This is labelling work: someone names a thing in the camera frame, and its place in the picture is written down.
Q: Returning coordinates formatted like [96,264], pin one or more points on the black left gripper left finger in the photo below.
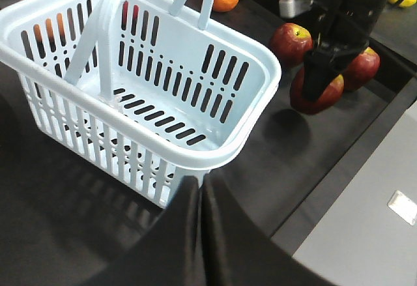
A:
[168,253]

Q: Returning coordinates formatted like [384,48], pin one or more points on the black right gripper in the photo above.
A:
[339,36]

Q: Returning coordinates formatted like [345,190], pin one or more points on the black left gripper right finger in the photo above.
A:
[237,252]

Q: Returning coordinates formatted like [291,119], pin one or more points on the red apple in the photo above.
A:
[329,97]
[362,69]
[289,44]

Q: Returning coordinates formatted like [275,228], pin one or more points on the light blue plastic basket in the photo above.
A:
[149,91]

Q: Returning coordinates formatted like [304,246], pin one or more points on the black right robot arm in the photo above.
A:
[373,9]

